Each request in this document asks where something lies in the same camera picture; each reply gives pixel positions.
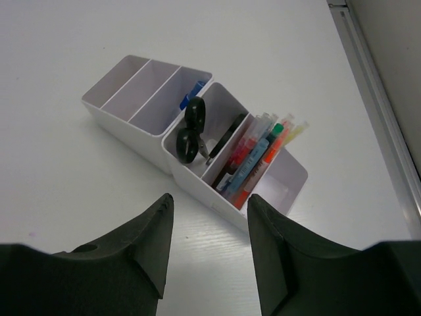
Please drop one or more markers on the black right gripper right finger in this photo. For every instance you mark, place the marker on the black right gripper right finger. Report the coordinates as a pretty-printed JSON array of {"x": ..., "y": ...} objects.
[{"x": 299, "y": 272}]

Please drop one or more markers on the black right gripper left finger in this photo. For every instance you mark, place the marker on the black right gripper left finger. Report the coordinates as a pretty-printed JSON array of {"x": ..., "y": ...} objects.
[{"x": 121, "y": 273}]

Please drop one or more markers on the large black-handled scissors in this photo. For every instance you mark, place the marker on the large black-handled scissors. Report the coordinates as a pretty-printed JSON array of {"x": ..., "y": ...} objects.
[{"x": 224, "y": 139}]

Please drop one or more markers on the white divided organizer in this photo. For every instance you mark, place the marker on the white divided organizer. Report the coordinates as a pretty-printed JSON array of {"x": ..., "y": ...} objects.
[
  {"x": 224, "y": 158},
  {"x": 138, "y": 101}
]

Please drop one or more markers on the pink thin highlighter pen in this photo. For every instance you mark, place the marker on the pink thin highlighter pen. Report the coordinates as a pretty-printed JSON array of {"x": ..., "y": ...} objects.
[{"x": 288, "y": 125}]

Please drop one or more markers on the red gel pen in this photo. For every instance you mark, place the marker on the red gel pen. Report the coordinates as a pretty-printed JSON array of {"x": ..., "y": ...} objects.
[{"x": 246, "y": 143}]

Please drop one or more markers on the green gel pen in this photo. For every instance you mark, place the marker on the green gel pen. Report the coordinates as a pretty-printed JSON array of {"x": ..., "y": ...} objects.
[{"x": 274, "y": 133}]

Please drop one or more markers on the yellow thin highlighter pen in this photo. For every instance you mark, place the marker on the yellow thin highlighter pen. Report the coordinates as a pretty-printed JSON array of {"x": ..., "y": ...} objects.
[{"x": 298, "y": 130}]

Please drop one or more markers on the light blue pen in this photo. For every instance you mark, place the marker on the light blue pen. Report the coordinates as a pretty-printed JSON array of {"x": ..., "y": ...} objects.
[{"x": 246, "y": 167}]

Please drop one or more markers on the small black-handled scissors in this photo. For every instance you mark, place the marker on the small black-handled scissors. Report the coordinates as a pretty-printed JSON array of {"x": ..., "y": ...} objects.
[{"x": 189, "y": 142}]

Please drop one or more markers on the orange thin highlighter pen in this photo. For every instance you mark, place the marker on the orange thin highlighter pen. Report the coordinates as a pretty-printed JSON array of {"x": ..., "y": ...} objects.
[{"x": 251, "y": 181}]

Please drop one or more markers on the clear spray bottle blue cap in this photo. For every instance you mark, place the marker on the clear spray bottle blue cap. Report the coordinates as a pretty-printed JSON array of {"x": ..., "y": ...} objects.
[{"x": 196, "y": 89}]

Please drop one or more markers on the blue gel pen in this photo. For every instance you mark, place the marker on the blue gel pen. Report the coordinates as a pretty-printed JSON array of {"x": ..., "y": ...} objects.
[{"x": 224, "y": 182}]

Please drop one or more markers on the white divided organizer left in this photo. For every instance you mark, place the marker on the white divided organizer left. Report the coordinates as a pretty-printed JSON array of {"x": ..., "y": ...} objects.
[{"x": 138, "y": 101}]

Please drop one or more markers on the white divided organizer right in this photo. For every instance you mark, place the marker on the white divided organizer right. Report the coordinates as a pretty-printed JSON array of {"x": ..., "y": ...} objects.
[{"x": 224, "y": 158}]

